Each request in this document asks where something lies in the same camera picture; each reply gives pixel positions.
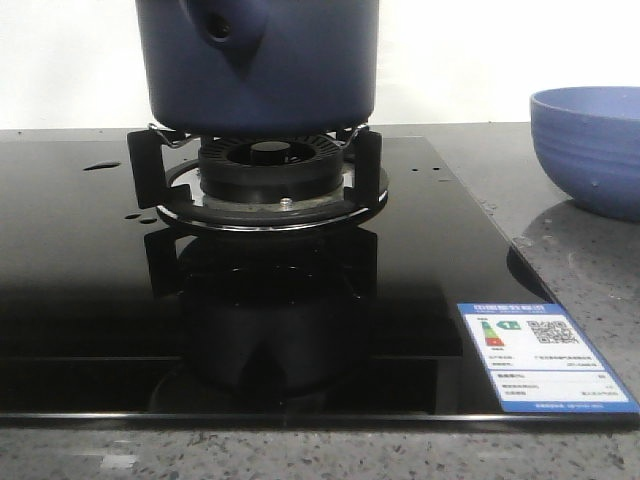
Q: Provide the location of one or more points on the dark blue cooking pot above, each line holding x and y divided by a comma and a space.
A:
259, 68

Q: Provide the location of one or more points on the light blue ceramic bowl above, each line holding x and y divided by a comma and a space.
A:
586, 139

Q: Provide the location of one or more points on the black pot support grate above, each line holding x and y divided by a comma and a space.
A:
177, 195

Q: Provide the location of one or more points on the black gas burner head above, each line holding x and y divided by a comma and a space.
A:
267, 170

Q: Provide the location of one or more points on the black glass gas cooktop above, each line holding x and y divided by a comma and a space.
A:
108, 316

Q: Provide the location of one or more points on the blue energy label sticker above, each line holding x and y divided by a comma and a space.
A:
538, 361

